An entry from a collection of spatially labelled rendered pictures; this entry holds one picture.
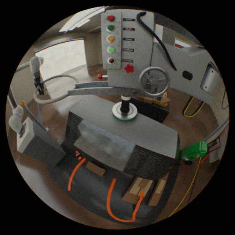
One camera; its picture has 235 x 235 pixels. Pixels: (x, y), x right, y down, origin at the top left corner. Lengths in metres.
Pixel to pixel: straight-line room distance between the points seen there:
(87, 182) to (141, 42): 1.62
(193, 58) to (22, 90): 7.41
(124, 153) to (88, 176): 0.97
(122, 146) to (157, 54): 0.58
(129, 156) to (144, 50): 0.63
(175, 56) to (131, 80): 0.26
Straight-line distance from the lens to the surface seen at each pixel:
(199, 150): 1.63
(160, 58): 0.39
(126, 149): 0.56
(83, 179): 1.45
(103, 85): 0.60
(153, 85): 0.34
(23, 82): 7.11
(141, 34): 0.37
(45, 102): 0.66
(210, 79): 0.71
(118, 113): 0.60
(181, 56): 0.44
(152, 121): 0.68
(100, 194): 1.42
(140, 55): 0.36
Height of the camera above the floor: 1.34
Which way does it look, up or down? 50 degrees down
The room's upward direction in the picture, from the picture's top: straight up
